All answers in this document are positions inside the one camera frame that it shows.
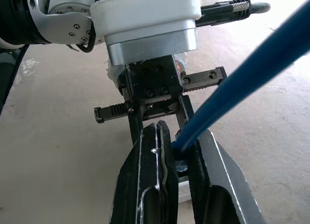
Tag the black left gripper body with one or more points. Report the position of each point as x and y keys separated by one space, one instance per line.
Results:
x=155 y=81

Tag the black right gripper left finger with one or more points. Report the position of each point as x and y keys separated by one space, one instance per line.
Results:
x=147 y=175

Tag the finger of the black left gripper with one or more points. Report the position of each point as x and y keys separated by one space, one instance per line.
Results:
x=135 y=127
x=184 y=110

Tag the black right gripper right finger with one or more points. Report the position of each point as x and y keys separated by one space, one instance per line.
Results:
x=222 y=185

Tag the blue rod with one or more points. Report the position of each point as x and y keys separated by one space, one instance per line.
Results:
x=242 y=83

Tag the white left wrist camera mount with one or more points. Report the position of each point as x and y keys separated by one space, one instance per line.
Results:
x=145 y=18

